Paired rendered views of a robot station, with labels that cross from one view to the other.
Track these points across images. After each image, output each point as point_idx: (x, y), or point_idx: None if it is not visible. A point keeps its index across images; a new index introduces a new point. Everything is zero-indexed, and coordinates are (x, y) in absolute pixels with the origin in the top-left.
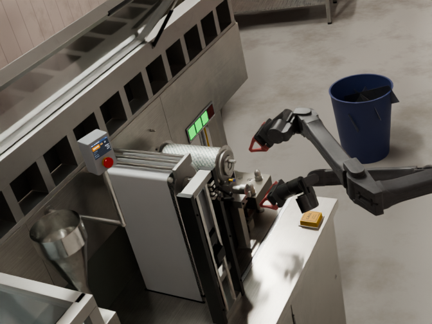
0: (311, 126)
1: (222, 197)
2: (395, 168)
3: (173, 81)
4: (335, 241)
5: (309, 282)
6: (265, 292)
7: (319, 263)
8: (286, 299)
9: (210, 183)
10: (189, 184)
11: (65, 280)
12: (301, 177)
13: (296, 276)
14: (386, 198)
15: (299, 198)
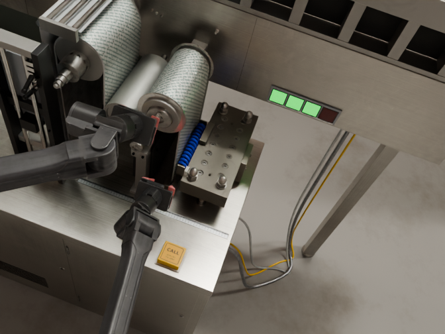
0: (56, 148)
1: (32, 88)
2: (110, 331)
3: (295, 28)
4: (202, 307)
5: (115, 266)
6: (56, 203)
7: (147, 279)
8: (38, 222)
9: (24, 60)
10: (10, 33)
11: (38, 14)
12: (147, 208)
13: (73, 234)
14: None
15: (124, 213)
